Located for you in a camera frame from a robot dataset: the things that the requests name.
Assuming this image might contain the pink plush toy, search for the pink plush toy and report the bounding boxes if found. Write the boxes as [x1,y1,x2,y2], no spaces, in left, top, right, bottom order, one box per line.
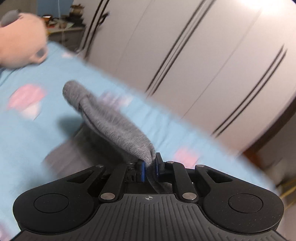
[1,10,48,69]

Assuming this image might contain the light blue mushroom bedsheet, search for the light blue mushroom bedsheet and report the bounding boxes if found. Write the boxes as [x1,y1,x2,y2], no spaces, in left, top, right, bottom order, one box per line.
[1,42,275,240]

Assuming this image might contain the white wardrobe with black stripes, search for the white wardrobe with black stripes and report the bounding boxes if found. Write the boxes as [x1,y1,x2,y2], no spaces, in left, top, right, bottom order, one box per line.
[81,1,295,151]

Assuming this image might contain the cluttered bedside table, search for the cluttered bedside table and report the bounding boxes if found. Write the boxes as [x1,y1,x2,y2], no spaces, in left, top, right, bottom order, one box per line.
[37,1,86,52]

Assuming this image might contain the grey knit pants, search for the grey knit pants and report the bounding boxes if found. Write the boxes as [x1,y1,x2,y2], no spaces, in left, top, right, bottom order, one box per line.
[43,80,172,193]

